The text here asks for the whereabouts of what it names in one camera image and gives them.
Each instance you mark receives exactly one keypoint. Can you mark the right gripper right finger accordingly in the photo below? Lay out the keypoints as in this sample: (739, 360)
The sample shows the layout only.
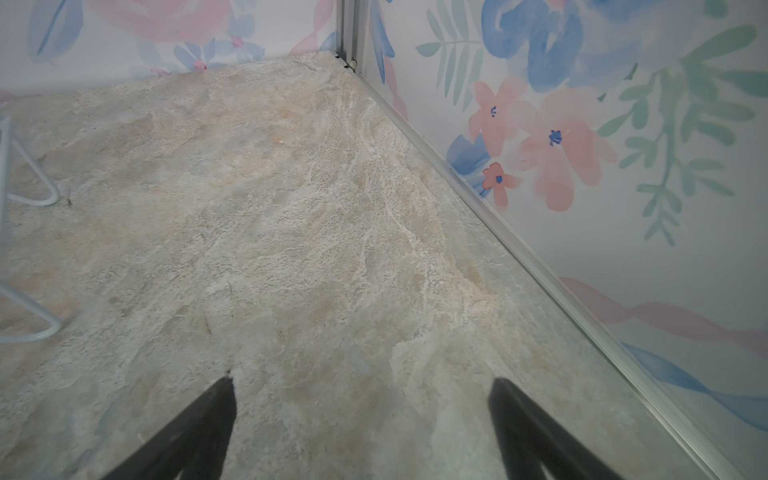
(533, 445)

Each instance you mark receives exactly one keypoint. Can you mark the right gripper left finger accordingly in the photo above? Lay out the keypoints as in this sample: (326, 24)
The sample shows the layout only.
(193, 445)

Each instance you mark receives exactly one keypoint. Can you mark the right corner aluminium post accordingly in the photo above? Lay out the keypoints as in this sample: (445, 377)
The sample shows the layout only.
(347, 29)

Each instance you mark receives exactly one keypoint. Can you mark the white wire dish rack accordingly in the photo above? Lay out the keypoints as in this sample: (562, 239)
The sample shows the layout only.
(11, 144)

